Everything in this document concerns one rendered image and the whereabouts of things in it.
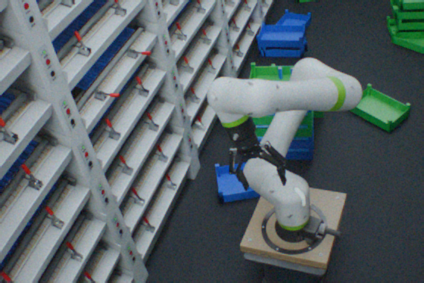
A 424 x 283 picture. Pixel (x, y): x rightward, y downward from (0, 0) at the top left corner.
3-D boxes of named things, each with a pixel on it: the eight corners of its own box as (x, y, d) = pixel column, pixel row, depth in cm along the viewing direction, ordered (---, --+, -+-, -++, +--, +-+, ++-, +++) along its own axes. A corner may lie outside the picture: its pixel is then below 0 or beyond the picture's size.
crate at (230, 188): (273, 165, 263) (272, 153, 258) (280, 193, 248) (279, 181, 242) (216, 175, 264) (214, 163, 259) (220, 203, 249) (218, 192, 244)
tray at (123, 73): (156, 42, 210) (158, 24, 203) (85, 138, 169) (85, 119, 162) (113, 28, 212) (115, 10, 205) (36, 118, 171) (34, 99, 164)
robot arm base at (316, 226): (346, 227, 186) (347, 217, 182) (331, 257, 178) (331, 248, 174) (285, 206, 199) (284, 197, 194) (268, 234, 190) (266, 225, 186)
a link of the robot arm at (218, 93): (218, 69, 155) (194, 88, 150) (246, 70, 146) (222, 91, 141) (235, 107, 162) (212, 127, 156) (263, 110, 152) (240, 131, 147)
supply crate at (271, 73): (311, 74, 249) (311, 61, 244) (310, 99, 235) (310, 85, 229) (252, 75, 256) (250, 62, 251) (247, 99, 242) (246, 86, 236)
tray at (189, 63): (220, 34, 282) (225, 13, 272) (181, 99, 241) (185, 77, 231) (187, 23, 284) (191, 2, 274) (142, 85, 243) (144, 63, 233)
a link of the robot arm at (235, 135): (253, 106, 157) (227, 111, 161) (244, 127, 148) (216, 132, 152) (260, 122, 160) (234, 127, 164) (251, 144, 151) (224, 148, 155)
